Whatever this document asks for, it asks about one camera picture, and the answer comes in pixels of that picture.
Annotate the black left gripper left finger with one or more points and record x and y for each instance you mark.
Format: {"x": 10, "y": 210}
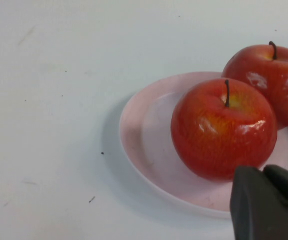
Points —
{"x": 259, "y": 212}

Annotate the red apple with dark stem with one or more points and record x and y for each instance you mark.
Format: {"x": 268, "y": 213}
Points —
{"x": 281, "y": 95}
{"x": 221, "y": 135}

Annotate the pink round plate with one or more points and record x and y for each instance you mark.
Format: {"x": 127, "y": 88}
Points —
{"x": 153, "y": 140}

